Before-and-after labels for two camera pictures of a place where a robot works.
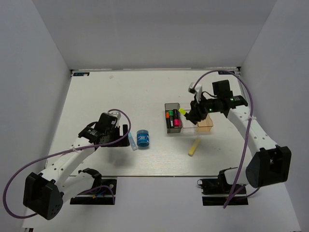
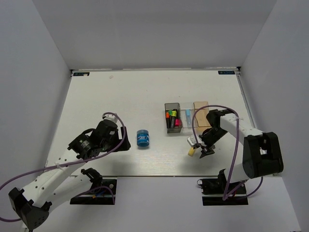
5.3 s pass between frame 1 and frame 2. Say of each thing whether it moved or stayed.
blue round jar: stayed
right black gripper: moved
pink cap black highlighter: stayed
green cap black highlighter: stayed
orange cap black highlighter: stayed
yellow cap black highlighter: moved
